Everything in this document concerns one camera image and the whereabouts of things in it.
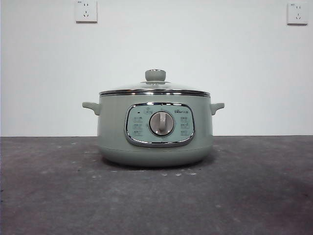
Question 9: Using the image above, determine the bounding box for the white wall socket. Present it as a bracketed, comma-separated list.
[75, 0, 98, 24]
[287, 2, 309, 26]

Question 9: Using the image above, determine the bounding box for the glass lid with green knob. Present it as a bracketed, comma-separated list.
[99, 69, 211, 96]

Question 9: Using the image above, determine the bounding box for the pale green electric pot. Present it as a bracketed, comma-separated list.
[81, 94, 225, 168]

